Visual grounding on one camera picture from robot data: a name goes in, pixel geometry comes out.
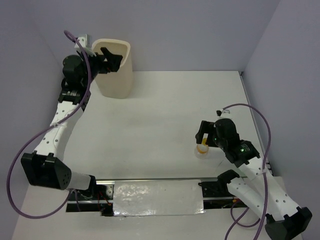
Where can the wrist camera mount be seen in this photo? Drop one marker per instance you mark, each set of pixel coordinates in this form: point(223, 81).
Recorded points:
point(83, 40)
point(223, 114)

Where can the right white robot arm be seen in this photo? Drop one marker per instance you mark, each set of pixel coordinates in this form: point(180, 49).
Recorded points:
point(282, 217)

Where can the beige plastic bin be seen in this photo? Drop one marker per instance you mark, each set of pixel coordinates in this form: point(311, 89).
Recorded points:
point(115, 84)

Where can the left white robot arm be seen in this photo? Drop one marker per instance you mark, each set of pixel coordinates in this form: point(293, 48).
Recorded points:
point(44, 167)

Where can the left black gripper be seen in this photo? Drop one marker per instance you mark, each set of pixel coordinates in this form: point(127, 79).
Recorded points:
point(112, 64)

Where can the silver reflective sheet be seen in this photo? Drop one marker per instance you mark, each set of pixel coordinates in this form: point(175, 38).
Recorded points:
point(157, 198)

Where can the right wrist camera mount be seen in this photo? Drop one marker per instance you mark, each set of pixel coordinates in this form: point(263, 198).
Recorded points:
point(223, 114)

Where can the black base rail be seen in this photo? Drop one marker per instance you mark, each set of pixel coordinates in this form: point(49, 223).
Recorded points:
point(214, 197)

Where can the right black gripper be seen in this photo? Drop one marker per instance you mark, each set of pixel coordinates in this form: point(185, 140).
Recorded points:
point(205, 127)

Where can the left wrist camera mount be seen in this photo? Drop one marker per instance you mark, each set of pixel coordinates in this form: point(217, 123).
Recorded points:
point(83, 40)

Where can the clear bottle yellow cap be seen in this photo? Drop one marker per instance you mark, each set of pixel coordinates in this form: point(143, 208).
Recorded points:
point(201, 150)

